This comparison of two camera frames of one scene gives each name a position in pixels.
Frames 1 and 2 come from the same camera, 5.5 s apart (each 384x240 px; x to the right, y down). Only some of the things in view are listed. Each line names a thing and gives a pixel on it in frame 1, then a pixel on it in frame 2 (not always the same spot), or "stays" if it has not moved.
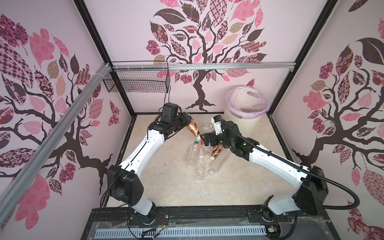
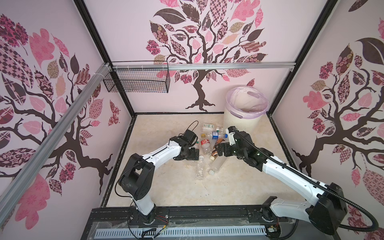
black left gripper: x=184 y=116 → x=192 y=156
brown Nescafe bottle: x=216 y=150 stays
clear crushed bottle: x=200 y=171 stays
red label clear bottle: x=207 y=150 stays
